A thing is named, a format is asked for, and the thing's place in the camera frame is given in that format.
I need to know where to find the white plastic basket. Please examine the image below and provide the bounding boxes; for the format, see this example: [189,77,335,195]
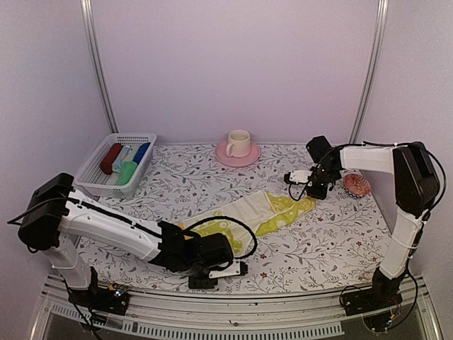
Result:
[74,133,157,198]

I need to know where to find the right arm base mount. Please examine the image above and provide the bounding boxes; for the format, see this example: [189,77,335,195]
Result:
[339,280,403,316]

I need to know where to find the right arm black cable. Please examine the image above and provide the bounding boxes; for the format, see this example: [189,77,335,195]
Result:
[362,140,446,213]

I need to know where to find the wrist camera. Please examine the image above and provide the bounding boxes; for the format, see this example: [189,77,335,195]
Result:
[209,260,248,279]
[284,170,312,185]

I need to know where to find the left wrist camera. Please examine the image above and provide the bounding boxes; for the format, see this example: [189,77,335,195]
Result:
[209,260,248,279]

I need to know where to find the light blue rolled towel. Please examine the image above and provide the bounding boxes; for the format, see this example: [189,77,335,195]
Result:
[112,145,135,173]

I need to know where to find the yellow patterned towel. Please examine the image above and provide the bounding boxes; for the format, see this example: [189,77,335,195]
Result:
[178,191,316,257]

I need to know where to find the pink plate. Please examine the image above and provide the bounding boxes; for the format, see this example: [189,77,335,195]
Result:
[214,140,262,168]

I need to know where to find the green microfibre towel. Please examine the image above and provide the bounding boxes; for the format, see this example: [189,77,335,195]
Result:
[115,161,138,186]

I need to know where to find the left aluminium frame post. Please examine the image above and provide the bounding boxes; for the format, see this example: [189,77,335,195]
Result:
[80,0,119,133]

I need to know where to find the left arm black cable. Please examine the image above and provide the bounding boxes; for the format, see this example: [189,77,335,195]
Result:
[187,216,258,266]

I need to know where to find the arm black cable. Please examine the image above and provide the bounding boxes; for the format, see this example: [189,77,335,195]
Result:
[362,140,446,213]
[187,216,258,266]

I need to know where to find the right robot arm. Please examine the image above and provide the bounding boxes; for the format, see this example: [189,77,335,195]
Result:
[306,136,447,309]

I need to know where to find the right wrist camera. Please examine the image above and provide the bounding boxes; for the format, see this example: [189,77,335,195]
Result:
[284,170,312,185]

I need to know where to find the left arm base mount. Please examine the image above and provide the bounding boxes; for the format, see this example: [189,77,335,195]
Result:
[66,283,130,316]

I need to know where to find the aluminium frame post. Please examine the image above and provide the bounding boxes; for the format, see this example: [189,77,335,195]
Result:
[80,0,119,133]
[348,0,389,144]

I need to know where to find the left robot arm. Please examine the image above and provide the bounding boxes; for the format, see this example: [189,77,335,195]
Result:
[8,173,241,307]

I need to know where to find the dark red rolled towel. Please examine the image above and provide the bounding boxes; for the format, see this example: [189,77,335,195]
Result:
[100,143,122,176]

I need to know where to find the right aluminium frame post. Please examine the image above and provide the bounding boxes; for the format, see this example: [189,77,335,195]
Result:
[348,0,389,144]

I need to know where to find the front aluminium rail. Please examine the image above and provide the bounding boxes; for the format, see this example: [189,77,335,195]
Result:
[30,275,447,339]

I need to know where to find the cream ceramic mug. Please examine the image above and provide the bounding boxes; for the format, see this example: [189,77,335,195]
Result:
[225,130,251,158]

